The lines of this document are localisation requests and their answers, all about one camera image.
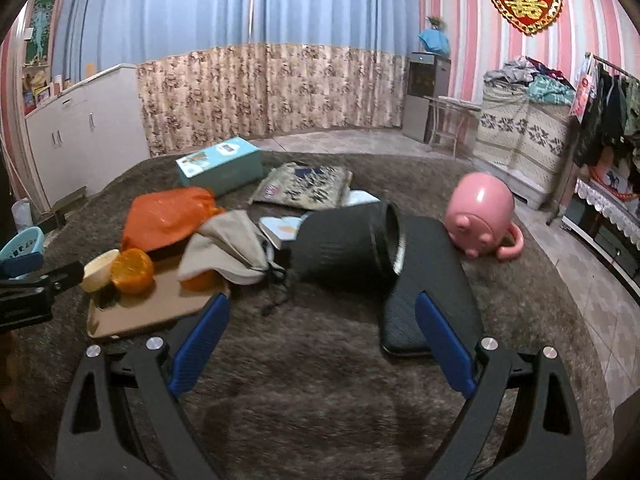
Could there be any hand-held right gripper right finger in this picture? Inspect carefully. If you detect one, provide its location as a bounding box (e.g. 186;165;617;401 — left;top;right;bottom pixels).
415;291;588;480

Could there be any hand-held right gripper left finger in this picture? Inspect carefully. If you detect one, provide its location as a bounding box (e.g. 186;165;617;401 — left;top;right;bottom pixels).
55;291;232;480

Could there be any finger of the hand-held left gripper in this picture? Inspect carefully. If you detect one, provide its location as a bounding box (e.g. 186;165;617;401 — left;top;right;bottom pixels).
0;261;86;301

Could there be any blue plastic mesh basket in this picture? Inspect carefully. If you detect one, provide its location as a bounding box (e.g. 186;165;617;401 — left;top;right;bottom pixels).
0;226;45;281

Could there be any beige drawstring pouch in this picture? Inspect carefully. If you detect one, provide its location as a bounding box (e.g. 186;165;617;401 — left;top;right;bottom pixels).
177;210;287;317

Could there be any orange plastic bag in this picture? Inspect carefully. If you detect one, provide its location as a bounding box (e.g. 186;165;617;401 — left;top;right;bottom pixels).
121;186;226;253

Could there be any white blue paper packet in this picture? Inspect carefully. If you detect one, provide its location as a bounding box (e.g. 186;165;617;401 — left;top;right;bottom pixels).
259;214;303;252

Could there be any patterned snack packet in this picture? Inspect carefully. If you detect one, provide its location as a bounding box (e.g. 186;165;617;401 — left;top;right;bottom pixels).
248;162;353;209

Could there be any pale orange peel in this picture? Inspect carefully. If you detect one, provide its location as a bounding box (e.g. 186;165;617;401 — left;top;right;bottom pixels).
80;249;121;293

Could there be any brown tray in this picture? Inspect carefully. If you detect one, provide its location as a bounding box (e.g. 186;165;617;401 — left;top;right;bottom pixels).
86;255;232;343

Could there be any orange fruit piece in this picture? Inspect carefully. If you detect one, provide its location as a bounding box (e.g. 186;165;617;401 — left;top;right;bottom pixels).
180;266;217;292

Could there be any peeled orange half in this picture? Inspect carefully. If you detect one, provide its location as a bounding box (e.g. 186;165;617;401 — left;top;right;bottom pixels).
110;248;155;295

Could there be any white plastic sack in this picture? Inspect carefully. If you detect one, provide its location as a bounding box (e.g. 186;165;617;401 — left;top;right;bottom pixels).
11;199;35;233

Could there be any small wooden stool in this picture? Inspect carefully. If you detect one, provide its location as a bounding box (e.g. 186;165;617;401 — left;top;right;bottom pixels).
42;186;90;235

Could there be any black flat case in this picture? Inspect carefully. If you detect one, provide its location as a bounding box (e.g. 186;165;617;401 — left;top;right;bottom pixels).
380;216;485;359

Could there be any brown shaggy blanket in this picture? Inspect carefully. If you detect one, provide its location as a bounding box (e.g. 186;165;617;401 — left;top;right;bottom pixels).
0;150;616;480

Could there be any pink pig mug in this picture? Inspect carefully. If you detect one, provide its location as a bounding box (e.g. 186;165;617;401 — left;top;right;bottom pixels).
445;171;526;261

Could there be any black cylindrical jar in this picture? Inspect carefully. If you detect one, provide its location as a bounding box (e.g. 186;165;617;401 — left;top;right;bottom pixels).
290;201;407;286

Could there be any white cabinet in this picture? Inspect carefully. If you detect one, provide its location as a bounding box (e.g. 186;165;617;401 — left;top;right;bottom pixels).
25;63;151;206

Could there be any teal tissue box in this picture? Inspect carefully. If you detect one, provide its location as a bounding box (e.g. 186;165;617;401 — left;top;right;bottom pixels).
175;136;265;197

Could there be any low cabinet with lace cloth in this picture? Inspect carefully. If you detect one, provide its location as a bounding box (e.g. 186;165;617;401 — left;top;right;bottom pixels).
562;175;640;306

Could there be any patterned cloth covered furniture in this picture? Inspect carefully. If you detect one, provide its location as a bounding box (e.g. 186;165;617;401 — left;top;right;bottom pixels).
472;82;576;211

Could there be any grey water dispenser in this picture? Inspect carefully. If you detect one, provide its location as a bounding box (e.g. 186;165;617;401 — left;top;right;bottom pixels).
402;51;452;143

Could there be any small metal side table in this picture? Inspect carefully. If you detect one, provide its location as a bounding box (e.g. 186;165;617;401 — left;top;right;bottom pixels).
424;95;482;158

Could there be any pile of clothes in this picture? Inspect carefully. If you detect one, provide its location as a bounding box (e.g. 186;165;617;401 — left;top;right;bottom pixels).
482;57;576;106

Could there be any pink hanging bag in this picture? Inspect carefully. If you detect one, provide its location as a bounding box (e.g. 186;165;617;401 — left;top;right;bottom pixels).
572;72;596;122

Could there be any clothes rack with hanging clothes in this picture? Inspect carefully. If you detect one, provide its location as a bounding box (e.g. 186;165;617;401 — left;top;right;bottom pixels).
570;51;640;171

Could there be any blue and floral curtain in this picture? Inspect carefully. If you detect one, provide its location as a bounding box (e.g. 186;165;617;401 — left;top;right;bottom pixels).
52;0;421;158

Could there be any blue covered water bottle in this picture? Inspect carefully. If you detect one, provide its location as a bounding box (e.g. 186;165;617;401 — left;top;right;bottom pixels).
419;16;451;56

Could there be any green wall poster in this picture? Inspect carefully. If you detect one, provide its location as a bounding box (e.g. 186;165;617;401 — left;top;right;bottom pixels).
23;0;57;67

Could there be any red heart wall decoration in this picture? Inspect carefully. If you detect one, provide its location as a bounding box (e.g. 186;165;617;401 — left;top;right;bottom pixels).
487;0;563;36

